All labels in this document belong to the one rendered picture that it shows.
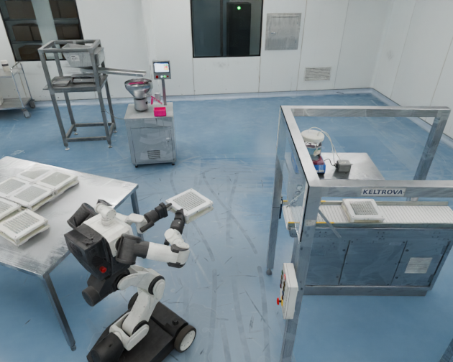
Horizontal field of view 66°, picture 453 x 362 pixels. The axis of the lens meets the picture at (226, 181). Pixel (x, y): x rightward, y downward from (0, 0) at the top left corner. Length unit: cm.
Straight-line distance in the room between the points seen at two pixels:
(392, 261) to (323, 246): 60
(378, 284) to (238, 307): 122
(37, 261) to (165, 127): 273
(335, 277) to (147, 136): 300
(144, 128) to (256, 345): 306
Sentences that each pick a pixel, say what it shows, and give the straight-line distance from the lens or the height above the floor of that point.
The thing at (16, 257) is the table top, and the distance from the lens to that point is 269.
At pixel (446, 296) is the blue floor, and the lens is 376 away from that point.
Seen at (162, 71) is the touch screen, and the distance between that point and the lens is 491.
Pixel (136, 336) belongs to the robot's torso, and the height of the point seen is 31.
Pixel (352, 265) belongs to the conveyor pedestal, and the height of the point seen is 38.
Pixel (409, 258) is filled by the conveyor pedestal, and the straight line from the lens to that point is 323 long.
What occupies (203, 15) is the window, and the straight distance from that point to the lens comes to 726.
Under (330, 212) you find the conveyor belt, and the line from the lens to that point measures 284.
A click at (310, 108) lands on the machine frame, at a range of 249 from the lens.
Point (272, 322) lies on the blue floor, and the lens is 308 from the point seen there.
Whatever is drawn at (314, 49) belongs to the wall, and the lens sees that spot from 786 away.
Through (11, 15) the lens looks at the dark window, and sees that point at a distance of 780.
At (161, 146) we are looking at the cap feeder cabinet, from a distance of 488.
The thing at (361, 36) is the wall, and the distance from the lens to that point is 821.
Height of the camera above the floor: 249
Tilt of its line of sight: 32 degrees down
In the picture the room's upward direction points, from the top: straight up
